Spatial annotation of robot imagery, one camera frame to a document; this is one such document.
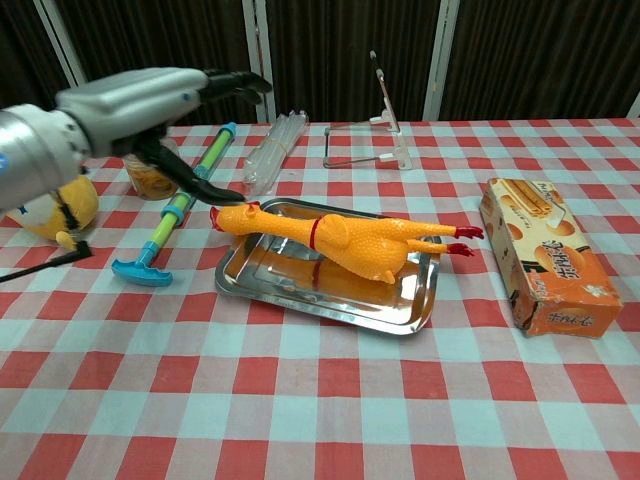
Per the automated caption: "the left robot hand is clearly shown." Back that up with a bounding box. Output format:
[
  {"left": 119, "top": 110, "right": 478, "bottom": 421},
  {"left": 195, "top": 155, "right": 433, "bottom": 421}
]
[{"left": 54, "top": 67, "right": 274, "bottom": 206}]

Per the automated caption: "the orange rubber toy chicken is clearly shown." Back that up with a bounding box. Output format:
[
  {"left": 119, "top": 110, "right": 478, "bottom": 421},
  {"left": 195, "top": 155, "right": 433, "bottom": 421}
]
[{"left": 209, "top": 199, "right": 485, "bottom": 286}]

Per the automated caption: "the yellow plush toy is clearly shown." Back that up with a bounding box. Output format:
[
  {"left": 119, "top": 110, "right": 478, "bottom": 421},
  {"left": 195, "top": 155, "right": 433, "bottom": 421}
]
[{"left": 7, "top": 174, "right": 100, "bottom": 252}]

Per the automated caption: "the blue green water squirter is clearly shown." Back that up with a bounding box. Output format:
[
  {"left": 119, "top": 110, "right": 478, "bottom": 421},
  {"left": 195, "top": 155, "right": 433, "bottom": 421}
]
[{"left": 110, "top": 121, "right": 238, "bottom": 288}]

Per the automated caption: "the rectangular metal tray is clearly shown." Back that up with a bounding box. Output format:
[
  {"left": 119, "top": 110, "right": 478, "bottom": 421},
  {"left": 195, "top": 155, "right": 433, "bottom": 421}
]
[{"left": 213, "top": 197, "right": 444, "bottom": 336}]

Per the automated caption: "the clear plastic tube bundle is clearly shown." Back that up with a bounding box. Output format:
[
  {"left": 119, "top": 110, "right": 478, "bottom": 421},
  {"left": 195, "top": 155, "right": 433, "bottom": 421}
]
[{"left": 242, "top": 110, "right": 310, "bottom": 196}]

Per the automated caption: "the dark brown curtain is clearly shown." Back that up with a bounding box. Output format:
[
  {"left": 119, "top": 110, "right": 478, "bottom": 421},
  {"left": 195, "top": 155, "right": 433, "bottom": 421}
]
[{"left": 0, "top": 0, "right": 640, "bottom": 136}]

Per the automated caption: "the red white checkered tablecloth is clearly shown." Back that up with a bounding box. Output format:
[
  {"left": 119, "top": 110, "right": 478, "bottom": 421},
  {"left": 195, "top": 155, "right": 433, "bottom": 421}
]
[{"left": 0, "top": 118, "right": 640, "bottom": 480}]

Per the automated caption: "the orange biscuit box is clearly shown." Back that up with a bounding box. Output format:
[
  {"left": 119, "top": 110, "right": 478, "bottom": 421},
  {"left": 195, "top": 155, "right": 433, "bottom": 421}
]
[{"left": 478, "top": 177, "right": 623, "bottom": 340}]

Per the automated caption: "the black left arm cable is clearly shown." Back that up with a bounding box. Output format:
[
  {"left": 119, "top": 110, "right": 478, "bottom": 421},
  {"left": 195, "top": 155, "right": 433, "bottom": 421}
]
[{"left": 0, "top": 192, "right": 95, "bottom": 285}]

